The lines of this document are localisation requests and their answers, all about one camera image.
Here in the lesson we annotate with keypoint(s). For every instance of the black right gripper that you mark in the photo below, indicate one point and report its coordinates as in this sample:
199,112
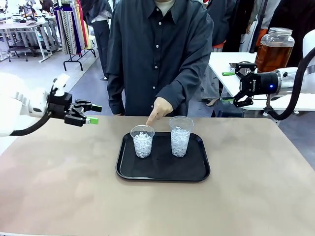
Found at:
263,83

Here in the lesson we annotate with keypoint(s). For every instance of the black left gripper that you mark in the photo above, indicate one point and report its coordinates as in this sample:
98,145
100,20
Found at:
59,105

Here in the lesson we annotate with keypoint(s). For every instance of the short clear iced cup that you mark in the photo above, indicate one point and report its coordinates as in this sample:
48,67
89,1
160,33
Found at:
142,145

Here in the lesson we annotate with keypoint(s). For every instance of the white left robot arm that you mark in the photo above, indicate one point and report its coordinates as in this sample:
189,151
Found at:
14,108

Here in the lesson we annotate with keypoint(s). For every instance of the person's right forearm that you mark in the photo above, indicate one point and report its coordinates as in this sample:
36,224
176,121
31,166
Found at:
115,96

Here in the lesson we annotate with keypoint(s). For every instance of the person's left forearm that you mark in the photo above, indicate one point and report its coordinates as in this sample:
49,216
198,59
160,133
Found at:
187,78

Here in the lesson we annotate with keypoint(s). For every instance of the tall clear iced cup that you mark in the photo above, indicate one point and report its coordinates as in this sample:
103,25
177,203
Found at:
180,142

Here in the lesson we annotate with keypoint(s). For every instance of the person's right hand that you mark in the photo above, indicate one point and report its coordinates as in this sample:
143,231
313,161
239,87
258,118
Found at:
117,114

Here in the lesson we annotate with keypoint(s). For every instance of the person's left hand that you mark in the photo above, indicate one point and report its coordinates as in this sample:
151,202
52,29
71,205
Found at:
162,107

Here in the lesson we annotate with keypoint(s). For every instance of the white side table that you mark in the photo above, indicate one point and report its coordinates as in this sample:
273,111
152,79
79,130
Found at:
221,64

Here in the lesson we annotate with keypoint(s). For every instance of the glass tea dispenser jar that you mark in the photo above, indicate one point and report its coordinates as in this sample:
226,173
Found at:
273,51

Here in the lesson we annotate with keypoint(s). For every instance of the person in grey jacket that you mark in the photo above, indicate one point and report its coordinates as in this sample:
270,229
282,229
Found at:
263,14

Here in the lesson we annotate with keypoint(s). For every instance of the clothes rack with fabrics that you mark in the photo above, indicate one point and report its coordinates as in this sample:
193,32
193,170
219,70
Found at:
71,29

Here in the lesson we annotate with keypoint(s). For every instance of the person in black coat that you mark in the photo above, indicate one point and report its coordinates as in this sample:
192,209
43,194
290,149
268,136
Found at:
295,17

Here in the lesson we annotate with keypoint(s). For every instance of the mannequin in dark clothes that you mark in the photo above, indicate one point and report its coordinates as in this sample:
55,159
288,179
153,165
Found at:
98,24

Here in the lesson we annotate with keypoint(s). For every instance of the person in dark shirt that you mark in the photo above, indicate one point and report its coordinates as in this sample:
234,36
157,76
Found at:
147,49

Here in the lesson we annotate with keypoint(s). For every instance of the black plastic serving tray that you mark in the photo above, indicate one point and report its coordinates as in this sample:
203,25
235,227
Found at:
162,169

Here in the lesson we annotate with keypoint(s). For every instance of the white background work table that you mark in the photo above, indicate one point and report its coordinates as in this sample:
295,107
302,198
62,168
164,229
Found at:
24,25

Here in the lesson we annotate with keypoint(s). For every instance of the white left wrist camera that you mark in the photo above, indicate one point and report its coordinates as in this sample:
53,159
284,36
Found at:
60,83

